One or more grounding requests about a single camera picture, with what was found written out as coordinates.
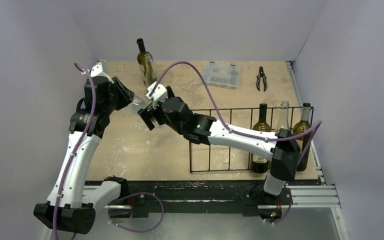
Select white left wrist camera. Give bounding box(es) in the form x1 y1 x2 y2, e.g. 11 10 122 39
89 61 115 84

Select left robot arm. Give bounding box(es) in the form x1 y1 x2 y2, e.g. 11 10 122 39
33 76 135 235

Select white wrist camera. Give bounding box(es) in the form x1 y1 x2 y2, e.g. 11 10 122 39
89 61 115 84
145 82 168 109

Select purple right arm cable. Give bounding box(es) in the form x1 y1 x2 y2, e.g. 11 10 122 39
148 60 323 167

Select square clear liquor bottle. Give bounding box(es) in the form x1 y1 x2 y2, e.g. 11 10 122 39
130 95 162 128

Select tall clear glass bottle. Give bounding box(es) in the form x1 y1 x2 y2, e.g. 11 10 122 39
144 53 157 87

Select clear wine bottle dark label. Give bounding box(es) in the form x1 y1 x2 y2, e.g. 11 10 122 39
274 101 291 133

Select black wire wine rack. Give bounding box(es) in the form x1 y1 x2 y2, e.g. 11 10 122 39
188 106 315 174

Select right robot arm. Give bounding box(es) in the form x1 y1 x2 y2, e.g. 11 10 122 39
138 82 301 204

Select green wine bottle back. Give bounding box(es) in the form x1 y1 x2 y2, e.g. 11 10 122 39
136 38 148 87

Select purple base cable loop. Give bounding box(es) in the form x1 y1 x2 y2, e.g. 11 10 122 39
108 192 165 234

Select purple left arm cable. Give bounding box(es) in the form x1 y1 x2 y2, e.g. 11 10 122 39
52 62 97 240

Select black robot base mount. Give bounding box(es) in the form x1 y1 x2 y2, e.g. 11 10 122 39
106 180 293 221

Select black handled pliers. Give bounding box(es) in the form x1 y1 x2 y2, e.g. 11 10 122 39
256 66 268 92

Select green wine bottle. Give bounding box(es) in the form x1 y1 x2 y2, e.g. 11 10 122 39
291 102 313 172
250 103 272 174
136 38 148 87

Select green wine bottle front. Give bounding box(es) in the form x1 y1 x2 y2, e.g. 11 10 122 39
250 103 272 174

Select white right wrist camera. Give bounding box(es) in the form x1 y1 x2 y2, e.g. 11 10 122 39
145 82 168 109

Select aluminium frame rail right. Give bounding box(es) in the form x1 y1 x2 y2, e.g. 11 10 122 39
285 60 327 186

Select clear plastic organizer box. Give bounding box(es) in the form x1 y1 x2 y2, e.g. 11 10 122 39
201 61 241 90

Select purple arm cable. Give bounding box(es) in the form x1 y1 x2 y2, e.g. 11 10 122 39
52 62 97 240
148 60 323 167

